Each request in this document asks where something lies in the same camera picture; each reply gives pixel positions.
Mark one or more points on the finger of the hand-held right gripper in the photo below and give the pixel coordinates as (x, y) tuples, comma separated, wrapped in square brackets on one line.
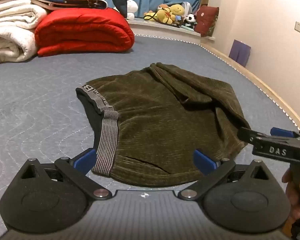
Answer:
[(281, 131), (250, 135)]

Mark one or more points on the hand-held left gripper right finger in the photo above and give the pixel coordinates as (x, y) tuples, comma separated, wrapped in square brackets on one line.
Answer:
[(203, 161)]

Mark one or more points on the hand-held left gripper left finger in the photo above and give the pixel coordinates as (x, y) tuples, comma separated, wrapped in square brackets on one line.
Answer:
[(84, 160)]

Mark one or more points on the person's right hand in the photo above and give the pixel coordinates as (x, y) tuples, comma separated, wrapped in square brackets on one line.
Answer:
[(293, 197)]

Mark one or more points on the grey quilted mattress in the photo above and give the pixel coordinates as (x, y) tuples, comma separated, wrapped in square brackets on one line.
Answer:
[(40, 105)]

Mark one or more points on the red pillow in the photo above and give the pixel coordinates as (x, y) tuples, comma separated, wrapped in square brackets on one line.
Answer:
[(207, 21)]

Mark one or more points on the red folded quilt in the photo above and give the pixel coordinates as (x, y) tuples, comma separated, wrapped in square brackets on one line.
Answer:
[(85, 30)]

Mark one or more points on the panda plush toy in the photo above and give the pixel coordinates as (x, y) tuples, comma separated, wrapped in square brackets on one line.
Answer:
[(190, 18)]

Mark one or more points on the white window sill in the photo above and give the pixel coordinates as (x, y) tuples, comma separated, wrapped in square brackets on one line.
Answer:
[(165, 28)]

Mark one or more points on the grey bag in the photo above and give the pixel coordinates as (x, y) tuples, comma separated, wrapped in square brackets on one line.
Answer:
[(188, 6)]

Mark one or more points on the white fleece blanket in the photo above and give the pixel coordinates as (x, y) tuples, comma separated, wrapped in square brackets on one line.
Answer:
[(10, 37)]

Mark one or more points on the yellow round plush toy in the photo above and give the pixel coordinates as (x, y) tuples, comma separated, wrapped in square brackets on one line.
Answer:
[(177, 10)]

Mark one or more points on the orange bear plush toy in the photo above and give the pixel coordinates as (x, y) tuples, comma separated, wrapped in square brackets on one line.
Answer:
[(162, 12)]

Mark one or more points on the white plush toy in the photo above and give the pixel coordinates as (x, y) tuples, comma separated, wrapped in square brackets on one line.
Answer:
[(132, 5)]

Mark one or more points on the wooden bed frame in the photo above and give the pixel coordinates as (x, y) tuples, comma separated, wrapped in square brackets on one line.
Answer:
[(277, 95)]

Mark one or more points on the wall switch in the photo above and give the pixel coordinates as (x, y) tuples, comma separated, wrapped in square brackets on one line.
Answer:
[(298, 26)]

